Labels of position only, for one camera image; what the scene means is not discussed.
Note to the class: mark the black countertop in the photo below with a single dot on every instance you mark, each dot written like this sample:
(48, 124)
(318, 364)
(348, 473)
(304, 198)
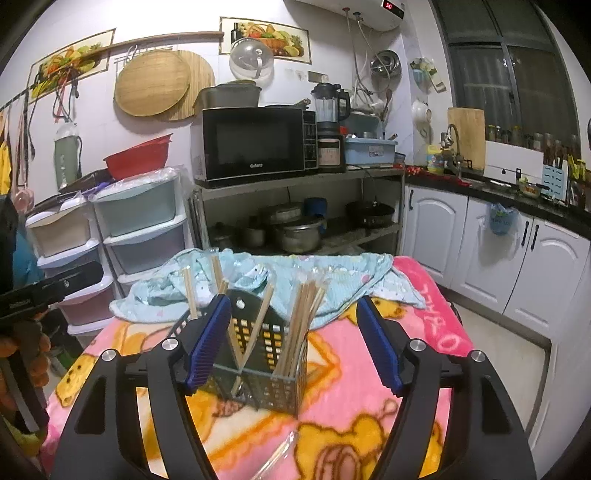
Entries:
(508, 196)

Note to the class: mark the round bamboo tray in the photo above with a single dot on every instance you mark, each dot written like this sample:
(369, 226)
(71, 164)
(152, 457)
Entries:
(152, 83)

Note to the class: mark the black cooking pan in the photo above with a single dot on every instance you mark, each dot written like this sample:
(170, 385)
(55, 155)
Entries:
(371, 213)

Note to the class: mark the light blue printed cloth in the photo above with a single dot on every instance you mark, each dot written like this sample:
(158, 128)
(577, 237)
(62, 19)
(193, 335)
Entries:
(323, 277)

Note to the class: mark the wooden wall rail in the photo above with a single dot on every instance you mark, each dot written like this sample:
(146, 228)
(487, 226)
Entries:
(161, 39)

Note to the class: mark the light blue knife block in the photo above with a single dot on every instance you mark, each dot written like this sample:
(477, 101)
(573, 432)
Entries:
(554, 182)

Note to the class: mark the white hanging pot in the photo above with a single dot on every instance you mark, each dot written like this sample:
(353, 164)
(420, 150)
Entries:
(421, 112)

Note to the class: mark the row of spice jars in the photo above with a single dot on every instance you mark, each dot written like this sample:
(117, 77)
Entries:
(531, 138)

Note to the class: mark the white kitchen cabinet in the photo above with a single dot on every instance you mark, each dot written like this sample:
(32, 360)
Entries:
(485, 249)

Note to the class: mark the fruit wall poster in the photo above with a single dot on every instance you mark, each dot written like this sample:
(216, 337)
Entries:
(263, 39)
(69, 60)

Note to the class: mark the dark window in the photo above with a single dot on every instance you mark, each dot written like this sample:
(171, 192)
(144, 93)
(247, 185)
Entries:
(508, 69)

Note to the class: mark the glass food bowl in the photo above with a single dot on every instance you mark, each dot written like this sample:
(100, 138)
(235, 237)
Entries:
(528, 189)

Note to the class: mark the round bamboo mat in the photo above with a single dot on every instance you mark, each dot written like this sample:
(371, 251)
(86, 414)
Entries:
(201, 78)

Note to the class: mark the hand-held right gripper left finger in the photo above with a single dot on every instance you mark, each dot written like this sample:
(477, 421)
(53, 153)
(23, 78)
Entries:
(210, 341)

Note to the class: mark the blue plastic bag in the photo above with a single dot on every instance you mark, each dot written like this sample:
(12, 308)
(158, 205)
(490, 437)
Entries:
(502, 220)

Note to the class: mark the wooden chopstick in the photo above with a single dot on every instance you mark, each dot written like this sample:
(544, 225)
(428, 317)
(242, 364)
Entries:
(258, 318)
(217, 272)
(190, 295)

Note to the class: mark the bundle of wooden chopsticks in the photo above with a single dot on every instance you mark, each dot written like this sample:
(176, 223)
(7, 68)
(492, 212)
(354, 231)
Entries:
(300, 318)

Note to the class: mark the large steel pot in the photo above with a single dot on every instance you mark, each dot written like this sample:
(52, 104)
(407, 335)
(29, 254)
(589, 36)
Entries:
(298, 235)

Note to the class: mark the green water bottle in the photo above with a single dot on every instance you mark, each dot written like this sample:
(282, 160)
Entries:
(67, 157)

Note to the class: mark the wall flower holder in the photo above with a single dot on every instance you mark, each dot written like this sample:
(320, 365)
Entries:
(425, 71)

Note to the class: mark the steel faucet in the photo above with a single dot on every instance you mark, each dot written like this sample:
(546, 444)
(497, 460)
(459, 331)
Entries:
(455, 143)

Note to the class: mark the white plastic drawer cabinet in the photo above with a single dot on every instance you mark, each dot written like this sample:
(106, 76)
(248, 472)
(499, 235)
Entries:
(143, 217)
(60, 240)

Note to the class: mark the black microwave oven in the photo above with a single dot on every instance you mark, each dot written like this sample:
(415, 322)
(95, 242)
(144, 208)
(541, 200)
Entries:
(254, 143)

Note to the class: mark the yellow dish soap bottle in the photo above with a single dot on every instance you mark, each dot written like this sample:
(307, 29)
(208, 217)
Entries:
(434, 160)

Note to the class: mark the blue cup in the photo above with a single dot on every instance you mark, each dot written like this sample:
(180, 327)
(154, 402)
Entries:
(315, 207)

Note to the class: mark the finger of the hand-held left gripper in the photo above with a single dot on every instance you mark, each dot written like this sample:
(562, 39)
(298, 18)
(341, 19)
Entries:
(69, 282)

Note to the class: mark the metal shelf rack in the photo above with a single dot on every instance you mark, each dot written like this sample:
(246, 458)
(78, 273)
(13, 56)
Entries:
(300, 182)

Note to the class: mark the dark green utensil basket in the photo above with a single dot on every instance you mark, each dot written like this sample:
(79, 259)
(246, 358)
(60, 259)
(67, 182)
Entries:
(272, 387)

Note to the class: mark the clear dome lid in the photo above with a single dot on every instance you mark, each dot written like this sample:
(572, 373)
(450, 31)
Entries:
(251, 57)

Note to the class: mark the blue dish rack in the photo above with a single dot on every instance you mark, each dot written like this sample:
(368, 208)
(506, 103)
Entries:
(369, 153)

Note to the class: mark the pink yellow printed blanket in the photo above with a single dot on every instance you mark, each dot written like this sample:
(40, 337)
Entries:
(369, 415)

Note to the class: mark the grey green plastic basin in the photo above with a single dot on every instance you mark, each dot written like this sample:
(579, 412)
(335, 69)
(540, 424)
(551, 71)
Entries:
(228, 94)

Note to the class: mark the clear plastic packet of straws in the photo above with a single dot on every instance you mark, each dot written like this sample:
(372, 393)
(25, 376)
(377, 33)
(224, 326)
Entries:
(277, 454)

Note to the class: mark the red plastic basin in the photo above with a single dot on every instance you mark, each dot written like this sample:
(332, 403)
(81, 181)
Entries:
(138, 159)

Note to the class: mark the person's left hand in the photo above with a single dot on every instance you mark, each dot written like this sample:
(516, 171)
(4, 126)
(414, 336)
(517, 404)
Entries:
(32, 344)

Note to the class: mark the hanging steel colander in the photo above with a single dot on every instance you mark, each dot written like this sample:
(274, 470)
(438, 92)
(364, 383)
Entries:
(385, 69)

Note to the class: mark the white water heater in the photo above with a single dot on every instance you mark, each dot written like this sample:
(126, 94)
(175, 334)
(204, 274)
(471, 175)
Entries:
(369, 14)

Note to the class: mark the black blender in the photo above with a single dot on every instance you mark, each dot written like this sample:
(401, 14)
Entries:
(328, 115)

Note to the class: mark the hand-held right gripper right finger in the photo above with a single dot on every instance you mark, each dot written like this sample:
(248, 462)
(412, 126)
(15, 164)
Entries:
(376, 341)

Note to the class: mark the small steel pot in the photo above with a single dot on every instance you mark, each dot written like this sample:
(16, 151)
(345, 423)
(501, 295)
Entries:
(254, 233)
(221, 236)

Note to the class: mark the wooden cutting board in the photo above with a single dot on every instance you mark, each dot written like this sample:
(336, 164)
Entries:
(466, 138)

